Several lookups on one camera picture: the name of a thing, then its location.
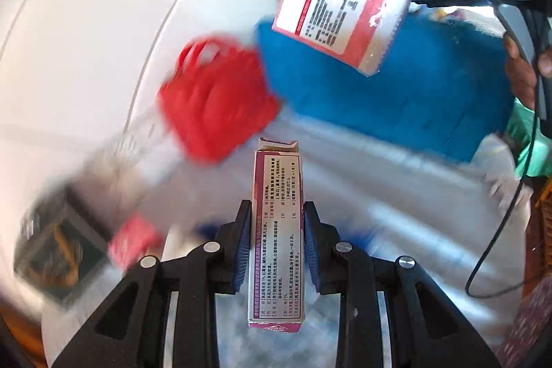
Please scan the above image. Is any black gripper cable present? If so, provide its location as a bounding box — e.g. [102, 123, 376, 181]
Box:
[464, 1, 546, 300]

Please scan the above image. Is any person's right hand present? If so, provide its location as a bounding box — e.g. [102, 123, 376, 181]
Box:
[503, 33, 537, 110]

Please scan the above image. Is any black gift box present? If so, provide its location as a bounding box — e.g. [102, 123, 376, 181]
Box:
[13, 184, 111, 307]

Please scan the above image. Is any blue plastic storage bin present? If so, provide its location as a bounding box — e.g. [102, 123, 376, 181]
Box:
[255, 15, 515, 162]

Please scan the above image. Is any red bear plastic case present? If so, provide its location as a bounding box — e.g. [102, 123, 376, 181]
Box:
[157, 36, 280, 163]

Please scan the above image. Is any purple white medicine box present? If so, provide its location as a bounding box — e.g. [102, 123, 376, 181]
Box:
[248, 137, 305, 334]

